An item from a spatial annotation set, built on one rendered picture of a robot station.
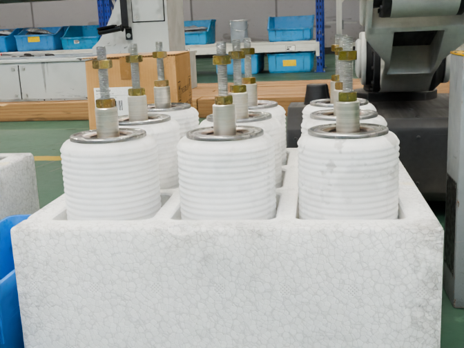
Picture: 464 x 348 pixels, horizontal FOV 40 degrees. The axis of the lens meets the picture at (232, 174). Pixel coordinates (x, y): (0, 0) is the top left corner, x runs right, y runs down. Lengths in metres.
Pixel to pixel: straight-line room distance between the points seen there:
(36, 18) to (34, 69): 7.07
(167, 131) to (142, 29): 2.17
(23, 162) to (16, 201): 0.06
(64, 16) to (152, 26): 7.05
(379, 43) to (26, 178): 0.64
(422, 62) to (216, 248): 0.84
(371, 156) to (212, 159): 0.14
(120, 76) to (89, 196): 1.06
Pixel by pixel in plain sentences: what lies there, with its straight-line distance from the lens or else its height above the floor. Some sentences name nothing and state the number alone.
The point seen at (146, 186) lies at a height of 0.20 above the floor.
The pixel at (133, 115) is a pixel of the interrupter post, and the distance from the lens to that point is 0.75.
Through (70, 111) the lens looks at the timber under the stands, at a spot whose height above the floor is 0.04.
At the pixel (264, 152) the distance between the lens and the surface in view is 0.60.
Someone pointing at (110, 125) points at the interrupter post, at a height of 0.26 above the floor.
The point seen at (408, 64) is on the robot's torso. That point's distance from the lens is 1.32.
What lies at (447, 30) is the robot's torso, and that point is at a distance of 1.16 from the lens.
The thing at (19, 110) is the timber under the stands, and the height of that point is 0.05.
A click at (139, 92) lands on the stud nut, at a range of 0.75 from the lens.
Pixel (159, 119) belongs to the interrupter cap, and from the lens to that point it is 0.73.
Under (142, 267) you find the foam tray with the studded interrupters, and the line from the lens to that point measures 0.59.
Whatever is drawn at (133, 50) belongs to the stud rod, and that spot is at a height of 0.33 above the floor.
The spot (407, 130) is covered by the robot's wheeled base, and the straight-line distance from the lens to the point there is 1.14.
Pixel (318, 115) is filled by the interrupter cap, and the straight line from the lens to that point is 0.71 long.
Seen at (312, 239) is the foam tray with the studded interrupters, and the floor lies 0.17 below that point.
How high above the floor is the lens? 0.35
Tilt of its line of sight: 13 degrees down
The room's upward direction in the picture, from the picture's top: 2 degrees counter-clockwise
